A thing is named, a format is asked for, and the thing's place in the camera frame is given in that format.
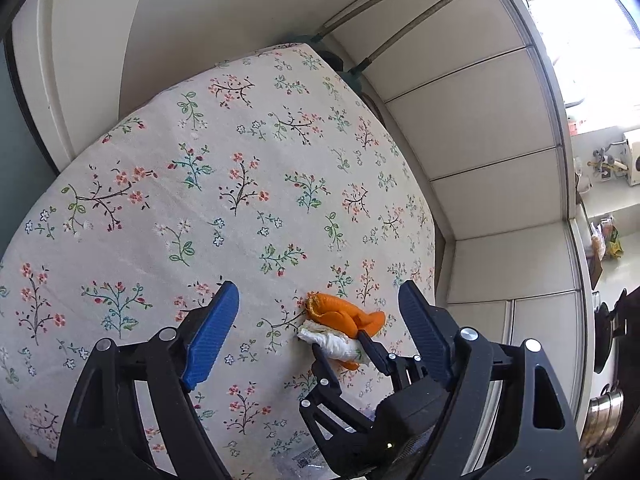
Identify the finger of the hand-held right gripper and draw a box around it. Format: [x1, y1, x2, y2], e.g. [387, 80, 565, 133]
[356, 331, 430, 397]
[298, 331, 375, 442]

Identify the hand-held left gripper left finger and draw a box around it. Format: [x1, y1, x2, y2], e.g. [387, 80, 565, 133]
[55, 280, 241, 480]

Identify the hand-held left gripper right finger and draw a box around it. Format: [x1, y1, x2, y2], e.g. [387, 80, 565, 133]
[397, 280, 586, 480]

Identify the white tissue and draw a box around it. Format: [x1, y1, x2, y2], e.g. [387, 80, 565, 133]
[297, 322, 371, 364]

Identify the orange peel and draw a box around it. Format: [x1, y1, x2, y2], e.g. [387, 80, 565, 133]
[305, 292, 387, 371]

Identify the clear plastic packet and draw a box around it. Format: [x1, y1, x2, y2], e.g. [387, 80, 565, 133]
[270, 450, 333, 480]

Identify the floral tablecloth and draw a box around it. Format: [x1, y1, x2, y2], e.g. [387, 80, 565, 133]
[0, 42, 437, 480]

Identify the black pan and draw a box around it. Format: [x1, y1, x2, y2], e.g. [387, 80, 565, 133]
[592, 301, 617, 374]

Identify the stainless steel pot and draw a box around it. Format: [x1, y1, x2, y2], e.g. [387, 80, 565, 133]
[582, 384, 627, 457]

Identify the yellow green packet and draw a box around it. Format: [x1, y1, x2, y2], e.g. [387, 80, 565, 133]
[590, 216, 624, 261]

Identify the glass sliding door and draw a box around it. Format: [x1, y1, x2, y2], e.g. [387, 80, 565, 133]
[0, 42, 57, 266]

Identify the white appliance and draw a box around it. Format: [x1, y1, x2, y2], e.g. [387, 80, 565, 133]
[622, 129, 640, 187]

